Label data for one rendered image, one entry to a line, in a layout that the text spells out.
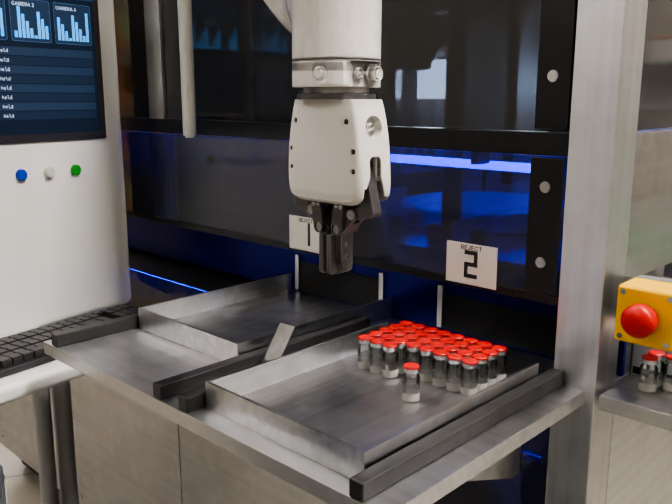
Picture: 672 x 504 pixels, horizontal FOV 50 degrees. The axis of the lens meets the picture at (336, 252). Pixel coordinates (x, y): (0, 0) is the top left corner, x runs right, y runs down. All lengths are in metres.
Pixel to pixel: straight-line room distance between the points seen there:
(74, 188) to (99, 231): 0.11
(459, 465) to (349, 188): 0.31
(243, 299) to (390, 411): 0.54
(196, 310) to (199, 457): 0.50
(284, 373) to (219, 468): 0.70
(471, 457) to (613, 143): 0.41
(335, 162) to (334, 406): 0.35
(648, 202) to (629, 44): 0.22
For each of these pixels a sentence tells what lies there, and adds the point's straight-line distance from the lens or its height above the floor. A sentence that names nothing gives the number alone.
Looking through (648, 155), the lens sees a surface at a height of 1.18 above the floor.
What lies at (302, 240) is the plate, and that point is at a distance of 1.28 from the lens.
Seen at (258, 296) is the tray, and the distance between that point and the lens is 1.39.
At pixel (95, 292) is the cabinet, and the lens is 1.63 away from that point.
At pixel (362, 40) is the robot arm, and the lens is 0.68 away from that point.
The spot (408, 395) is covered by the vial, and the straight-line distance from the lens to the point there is 0.92.
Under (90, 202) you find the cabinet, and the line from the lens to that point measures 1.60.
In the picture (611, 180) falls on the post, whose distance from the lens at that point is 0.94.
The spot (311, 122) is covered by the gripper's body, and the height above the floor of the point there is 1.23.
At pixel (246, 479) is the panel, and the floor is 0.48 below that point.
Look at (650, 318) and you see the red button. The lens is 0.92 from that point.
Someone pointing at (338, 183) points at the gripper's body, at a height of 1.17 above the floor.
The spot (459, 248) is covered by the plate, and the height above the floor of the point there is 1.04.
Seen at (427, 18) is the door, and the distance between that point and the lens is 1.10.
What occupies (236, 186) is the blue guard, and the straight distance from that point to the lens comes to 1.40.
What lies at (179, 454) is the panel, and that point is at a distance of 1.78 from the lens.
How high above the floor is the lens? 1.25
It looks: 12 degrees down
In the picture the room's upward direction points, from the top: straight up
